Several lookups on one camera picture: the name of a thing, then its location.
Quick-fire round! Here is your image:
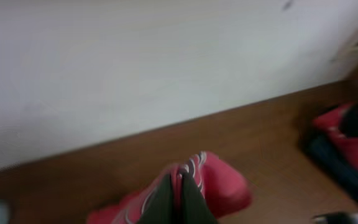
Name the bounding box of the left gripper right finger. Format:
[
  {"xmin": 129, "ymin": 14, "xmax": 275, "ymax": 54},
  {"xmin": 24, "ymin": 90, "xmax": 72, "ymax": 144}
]
[{"xmin": 181, "ymin": 175, "xmax": 218, "ymax": 224}]

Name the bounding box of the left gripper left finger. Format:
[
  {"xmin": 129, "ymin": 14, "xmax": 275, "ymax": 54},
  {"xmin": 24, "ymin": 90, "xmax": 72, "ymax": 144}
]
[{"xmin": 137, "ymin": 174, "xmax": 179, "ymax": 224}]

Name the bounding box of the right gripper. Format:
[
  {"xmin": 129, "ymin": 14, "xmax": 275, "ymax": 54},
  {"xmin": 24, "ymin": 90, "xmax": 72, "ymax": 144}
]
[{"xmin": 311, "ymin": 212, "xmax": 358, "ymax": 224}]

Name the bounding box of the orange printed t-shirt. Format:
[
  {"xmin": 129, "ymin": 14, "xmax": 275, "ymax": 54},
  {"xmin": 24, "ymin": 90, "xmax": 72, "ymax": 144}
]
[{"xmin": 87, "ymin": 151, "xmax": 252, "ymax": 224}]

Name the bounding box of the navy folded garment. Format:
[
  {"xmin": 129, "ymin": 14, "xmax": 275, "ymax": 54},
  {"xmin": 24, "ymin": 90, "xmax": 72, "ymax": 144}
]
[{"xmin": 300, "ymin": 105, "xmax": 358, "ymax": 210}]

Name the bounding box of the red folded garment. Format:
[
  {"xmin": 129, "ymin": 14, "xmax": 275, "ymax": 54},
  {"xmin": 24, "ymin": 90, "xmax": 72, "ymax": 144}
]
[{"xmin": 312, "ymin": 103, "xmax": 358, "ymax": 170}]

